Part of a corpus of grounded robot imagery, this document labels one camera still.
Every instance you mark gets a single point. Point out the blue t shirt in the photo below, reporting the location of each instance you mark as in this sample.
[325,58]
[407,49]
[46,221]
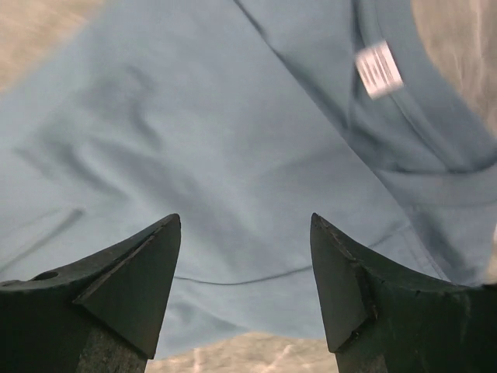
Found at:
[245,118]

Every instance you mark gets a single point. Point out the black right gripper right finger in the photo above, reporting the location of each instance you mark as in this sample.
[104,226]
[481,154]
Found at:
[382,317]

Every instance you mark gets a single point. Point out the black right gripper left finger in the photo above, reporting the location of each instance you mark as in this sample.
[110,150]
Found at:
[103,313]

